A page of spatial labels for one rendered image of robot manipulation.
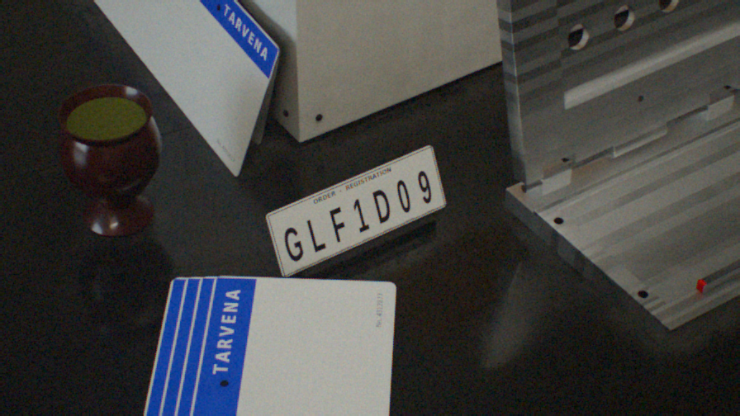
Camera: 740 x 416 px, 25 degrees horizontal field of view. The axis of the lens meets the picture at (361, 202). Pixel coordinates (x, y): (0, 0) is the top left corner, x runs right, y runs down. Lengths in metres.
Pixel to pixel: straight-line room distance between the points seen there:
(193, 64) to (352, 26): 0.16
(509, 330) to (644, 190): 0.19
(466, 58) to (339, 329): 0.45
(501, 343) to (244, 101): 0.32
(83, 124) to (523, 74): 0.35
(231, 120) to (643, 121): 0.36
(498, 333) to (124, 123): 0.34
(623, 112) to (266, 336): 0.42
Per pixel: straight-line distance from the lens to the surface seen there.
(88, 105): 1.38
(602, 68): 1.41
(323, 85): 1.45
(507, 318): 1.33
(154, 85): 1.57
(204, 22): 1.50
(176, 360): 1.15
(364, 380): 1.12
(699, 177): 1.45
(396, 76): 1.50
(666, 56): 1.46
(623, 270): 1.34
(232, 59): 1.46
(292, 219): 1.33
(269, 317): 1.17
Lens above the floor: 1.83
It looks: 41 degrees down
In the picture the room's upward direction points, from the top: straight up
